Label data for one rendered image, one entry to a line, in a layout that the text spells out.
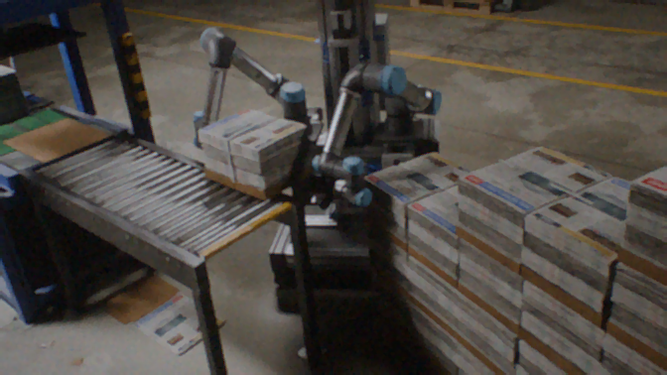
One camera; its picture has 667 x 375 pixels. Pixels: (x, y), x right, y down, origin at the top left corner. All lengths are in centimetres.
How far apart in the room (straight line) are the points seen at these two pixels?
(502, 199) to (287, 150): 96
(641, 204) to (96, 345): 255
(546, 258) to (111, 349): 214
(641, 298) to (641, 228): 18
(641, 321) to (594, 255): 19
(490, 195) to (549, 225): 22
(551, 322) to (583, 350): 12
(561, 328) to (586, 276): 23
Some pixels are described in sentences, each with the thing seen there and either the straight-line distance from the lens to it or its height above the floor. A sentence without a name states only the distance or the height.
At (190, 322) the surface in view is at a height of 1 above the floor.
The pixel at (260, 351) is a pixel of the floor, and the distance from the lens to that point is 305.
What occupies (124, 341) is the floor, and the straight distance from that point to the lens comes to 332.
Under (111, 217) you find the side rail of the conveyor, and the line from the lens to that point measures 268.
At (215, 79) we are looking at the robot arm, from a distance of 288.
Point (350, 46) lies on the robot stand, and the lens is 296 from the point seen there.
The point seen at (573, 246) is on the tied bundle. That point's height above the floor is 104.
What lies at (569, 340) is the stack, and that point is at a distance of 201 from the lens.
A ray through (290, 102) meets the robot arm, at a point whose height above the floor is 99.
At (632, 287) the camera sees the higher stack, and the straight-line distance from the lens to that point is 175.
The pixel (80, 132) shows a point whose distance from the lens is 363.
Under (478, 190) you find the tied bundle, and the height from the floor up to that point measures 105.
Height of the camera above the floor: 203
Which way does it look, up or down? 28 degrees down
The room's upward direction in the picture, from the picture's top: 5 degrees counter-clockwise
